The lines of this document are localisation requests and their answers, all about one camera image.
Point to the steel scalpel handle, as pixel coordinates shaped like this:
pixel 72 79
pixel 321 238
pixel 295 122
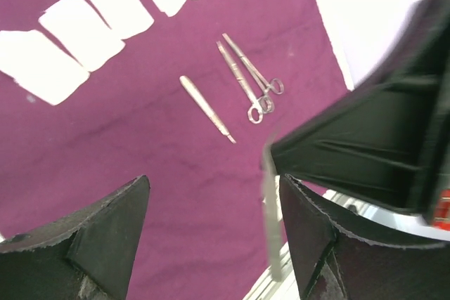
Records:
pixel 199 99

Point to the steel hemostat forceps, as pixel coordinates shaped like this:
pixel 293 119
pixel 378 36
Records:
pixel 275 85

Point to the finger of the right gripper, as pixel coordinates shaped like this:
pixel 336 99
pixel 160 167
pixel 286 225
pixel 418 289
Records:
pixel 387 141

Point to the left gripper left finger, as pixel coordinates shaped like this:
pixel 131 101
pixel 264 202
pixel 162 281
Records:
pixel 88 254

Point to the steel surgical scissors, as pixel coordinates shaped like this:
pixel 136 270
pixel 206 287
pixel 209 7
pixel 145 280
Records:
pixel 255 112

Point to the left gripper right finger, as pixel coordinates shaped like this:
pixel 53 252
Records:
pixel 337 254

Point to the purple surgical cloth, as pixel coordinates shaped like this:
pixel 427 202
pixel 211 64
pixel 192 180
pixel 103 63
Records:
pixel 204 234

